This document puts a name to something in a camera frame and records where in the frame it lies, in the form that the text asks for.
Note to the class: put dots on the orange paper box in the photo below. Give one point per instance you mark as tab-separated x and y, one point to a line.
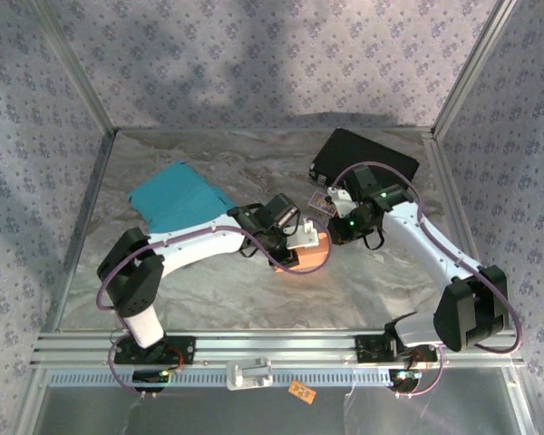
315	258

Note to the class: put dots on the blue paper box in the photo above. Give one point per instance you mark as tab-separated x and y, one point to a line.
177	199

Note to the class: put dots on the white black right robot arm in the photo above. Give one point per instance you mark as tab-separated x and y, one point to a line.
417	240

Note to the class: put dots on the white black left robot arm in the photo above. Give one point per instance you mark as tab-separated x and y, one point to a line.
195	249

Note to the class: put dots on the purple printed card packet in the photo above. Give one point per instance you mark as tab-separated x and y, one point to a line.
319	201

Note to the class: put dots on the black hard case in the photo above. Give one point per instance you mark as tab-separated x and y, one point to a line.
353	147

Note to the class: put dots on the orange tag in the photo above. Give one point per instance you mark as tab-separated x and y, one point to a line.
301	392

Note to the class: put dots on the grey metal panel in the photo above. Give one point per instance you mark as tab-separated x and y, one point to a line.
254	417

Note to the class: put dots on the black right controller board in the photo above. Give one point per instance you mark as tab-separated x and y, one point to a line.
405	383

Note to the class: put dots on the black controller board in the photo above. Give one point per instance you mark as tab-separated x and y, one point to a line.
147	377
405	383

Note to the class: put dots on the black left controller board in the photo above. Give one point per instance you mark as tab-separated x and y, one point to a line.
147	377

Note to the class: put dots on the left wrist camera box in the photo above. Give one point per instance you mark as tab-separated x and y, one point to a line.
304	235

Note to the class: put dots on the aluminium mounting rail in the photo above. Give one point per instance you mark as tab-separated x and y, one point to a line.
276	346

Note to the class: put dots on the aluminium table edge rail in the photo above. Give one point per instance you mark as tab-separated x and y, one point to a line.
208	130
97	181
444	172

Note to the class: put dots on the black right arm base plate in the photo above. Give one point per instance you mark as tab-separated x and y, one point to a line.
367	349

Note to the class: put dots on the white plastic bracket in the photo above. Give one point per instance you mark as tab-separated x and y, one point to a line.
242	378

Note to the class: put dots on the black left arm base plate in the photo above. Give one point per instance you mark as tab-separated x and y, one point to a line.
186	349

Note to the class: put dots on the aluminium frame post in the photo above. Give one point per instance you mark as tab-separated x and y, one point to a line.
74	63
475	63

